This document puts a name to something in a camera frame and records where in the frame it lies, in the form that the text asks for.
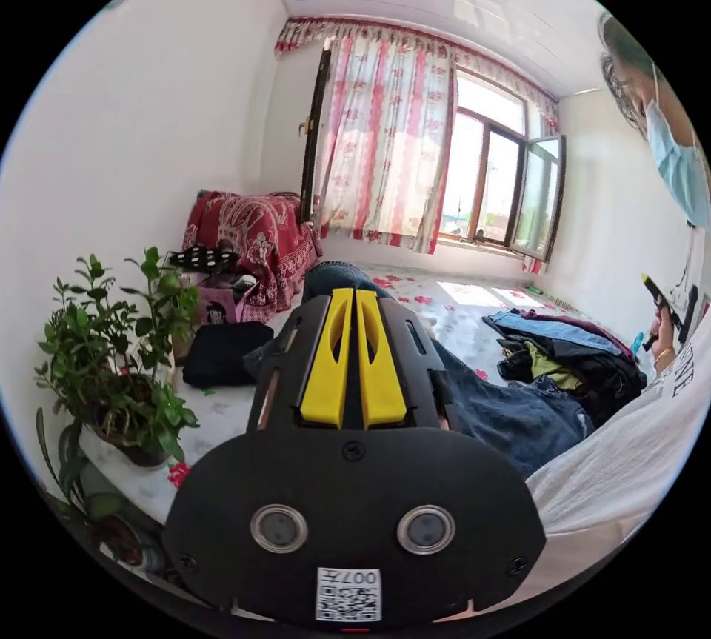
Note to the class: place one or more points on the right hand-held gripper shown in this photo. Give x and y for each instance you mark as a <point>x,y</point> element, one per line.
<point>664,307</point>

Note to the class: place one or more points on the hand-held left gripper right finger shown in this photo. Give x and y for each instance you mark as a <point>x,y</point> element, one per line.
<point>381,367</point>

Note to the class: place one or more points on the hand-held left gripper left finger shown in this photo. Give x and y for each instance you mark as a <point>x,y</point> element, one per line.
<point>326,367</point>

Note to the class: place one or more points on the dark blue jeans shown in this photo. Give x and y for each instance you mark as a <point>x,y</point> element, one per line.
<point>500,411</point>

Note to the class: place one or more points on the person's right forearm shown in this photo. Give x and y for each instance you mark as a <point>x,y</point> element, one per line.
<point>665,360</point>

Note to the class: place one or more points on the person's right hand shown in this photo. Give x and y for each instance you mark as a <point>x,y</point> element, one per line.
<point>664,336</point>

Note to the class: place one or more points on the bed with floral sheet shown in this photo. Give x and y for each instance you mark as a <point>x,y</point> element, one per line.
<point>461,306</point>

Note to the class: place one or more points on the folded black garment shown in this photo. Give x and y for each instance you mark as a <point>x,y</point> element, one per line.
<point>225,353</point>

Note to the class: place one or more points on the pile of clothes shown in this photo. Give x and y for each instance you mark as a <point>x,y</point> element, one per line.
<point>577,356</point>

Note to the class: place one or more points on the pink carton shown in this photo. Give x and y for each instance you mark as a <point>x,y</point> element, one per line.
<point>222,303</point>

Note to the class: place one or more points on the red patterned blanket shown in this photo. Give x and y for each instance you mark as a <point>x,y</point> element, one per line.
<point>250,239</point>

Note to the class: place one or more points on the black white-dotted bag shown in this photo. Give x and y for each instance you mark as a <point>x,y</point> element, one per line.
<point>203,258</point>

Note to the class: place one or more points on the small potted green plant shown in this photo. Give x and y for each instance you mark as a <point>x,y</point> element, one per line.
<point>166,289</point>

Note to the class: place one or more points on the brown-framed window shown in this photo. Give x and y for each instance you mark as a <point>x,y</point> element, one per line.
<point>494,172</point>

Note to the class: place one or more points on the person's body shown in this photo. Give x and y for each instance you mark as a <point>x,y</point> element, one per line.
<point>611,472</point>

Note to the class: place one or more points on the large potted green plant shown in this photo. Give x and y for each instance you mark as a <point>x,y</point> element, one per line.
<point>111,372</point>

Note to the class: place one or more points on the pink floral curtain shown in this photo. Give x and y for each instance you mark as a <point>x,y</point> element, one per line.
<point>383,150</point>

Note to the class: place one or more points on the dark open window sash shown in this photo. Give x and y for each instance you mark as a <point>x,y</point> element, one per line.
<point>312,133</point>

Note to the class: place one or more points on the long-leaved potted plant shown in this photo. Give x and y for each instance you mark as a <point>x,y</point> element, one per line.
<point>105,517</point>

